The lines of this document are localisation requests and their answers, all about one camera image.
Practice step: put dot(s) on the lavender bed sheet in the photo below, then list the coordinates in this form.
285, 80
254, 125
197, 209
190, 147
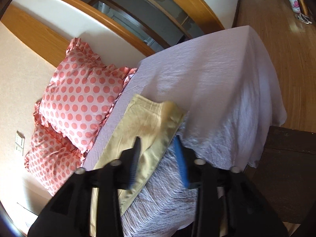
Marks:
228, 87

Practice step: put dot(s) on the dark brown wooden cabinet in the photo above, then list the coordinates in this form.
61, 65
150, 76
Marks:
286, 173

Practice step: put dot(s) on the floral can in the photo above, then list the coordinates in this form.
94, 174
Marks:
295, 6

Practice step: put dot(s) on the polka dot pillow near window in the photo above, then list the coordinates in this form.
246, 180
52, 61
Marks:
51, 158

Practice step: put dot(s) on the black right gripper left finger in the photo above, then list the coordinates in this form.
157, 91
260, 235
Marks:
68, 212

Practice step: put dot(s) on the beige khaki pants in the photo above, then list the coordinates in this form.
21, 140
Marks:
155, 124

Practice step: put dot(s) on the polka dot pillow near door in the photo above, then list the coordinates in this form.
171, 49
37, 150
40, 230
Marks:
82, 94

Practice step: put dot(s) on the wooden door frame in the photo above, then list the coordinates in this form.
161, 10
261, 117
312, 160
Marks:
152, 25

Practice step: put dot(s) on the white wall outlet plate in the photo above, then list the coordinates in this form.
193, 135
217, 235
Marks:
19, 143

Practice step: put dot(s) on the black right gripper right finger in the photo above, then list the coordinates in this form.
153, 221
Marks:
248, 211

